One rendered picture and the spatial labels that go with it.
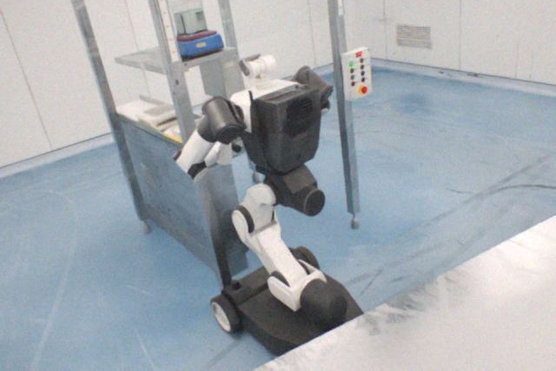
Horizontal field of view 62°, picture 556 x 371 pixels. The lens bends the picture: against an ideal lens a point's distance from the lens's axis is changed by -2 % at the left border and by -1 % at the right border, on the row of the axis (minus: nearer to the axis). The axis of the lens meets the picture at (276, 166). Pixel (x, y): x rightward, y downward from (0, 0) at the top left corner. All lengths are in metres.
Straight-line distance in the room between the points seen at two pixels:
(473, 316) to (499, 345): 0.10
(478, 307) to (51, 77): 4.76
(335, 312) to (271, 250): 0.42
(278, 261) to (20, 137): 3.79
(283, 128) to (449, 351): 0.89
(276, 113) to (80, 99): 4.02
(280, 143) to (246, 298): 0.96
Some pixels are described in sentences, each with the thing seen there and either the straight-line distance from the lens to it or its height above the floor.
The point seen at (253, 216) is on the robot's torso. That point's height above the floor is 0.60.
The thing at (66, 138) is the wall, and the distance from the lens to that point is 5.53.
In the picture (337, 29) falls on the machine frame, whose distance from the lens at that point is 2.59.
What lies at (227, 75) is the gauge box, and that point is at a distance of 2.25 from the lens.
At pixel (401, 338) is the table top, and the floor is 0.82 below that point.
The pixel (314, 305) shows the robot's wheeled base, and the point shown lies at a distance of 2.07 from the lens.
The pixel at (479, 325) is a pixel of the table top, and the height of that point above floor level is 0.82.
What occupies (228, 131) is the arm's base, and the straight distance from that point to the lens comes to 1.64.
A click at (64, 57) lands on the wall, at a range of 5.39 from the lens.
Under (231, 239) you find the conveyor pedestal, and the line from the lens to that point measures 2.69.
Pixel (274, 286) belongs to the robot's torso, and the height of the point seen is 0.31.
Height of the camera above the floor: 1.69
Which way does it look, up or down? 25 degrees down
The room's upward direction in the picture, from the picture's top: 9 degrees counter-clockwise
